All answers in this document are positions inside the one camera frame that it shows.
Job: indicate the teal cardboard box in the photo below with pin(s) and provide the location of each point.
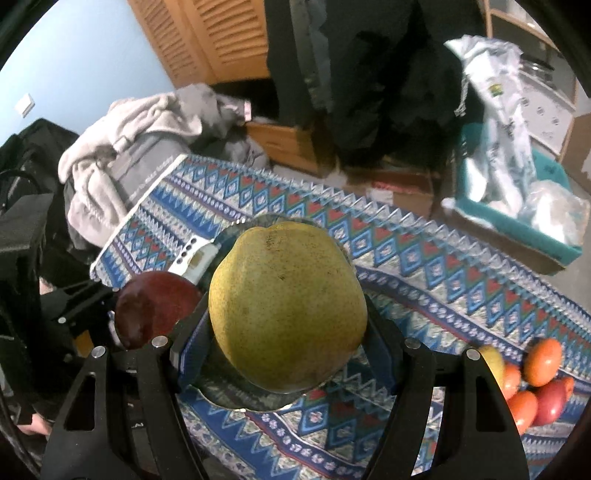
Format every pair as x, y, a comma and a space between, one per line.
517, 230

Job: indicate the patterned blue tablecloth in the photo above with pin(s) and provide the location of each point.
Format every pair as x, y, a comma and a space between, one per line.
415, 277

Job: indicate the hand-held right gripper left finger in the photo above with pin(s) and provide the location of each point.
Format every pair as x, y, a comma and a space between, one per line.
196, 356

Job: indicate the light wooden box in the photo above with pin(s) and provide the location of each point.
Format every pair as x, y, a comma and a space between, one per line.
286, 145

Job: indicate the black bag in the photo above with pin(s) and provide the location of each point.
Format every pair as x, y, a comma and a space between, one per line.
32, 152

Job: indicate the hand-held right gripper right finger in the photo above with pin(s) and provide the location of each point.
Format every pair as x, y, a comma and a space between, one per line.
381, 357

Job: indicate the white printed cardboard box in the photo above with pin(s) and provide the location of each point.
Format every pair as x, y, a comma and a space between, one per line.
551, 120

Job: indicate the yellow pear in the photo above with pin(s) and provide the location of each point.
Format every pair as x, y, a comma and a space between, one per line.
493, 362

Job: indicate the clear plastic bag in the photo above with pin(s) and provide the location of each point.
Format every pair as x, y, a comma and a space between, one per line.
556, 207

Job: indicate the pile of grey-white clothes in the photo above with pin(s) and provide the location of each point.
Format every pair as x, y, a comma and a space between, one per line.
92, 175

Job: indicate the dark hanging clothing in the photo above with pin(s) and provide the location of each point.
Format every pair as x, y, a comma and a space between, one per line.
378, 83

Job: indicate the green pear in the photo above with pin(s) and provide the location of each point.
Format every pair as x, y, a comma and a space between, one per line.
286, 304

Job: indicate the white wall switch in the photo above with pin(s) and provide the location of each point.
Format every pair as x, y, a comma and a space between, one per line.
25, 104

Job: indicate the small orange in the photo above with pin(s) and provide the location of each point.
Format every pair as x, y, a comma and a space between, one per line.
511, 381

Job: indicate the grey garment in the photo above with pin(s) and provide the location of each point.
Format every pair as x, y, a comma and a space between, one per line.
198, 110

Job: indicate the white printed plastic bag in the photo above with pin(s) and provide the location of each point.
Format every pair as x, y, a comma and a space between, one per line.
503, 120

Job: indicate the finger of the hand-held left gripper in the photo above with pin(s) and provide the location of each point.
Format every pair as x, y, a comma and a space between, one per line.
87, 300

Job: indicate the dark glass plate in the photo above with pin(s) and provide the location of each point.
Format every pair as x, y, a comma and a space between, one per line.
221, 392

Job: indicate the white device with buttons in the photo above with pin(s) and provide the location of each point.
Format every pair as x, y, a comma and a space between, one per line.
191, 261

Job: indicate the wooden louvered door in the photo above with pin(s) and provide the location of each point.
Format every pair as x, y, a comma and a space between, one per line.
207, 41

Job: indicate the brown cardboard box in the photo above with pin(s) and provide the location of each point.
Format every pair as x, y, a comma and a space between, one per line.
401, 189

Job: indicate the dark red apple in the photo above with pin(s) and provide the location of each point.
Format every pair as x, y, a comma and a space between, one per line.
152, 304

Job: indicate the large orange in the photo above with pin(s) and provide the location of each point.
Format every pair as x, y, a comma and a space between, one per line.
543, 362

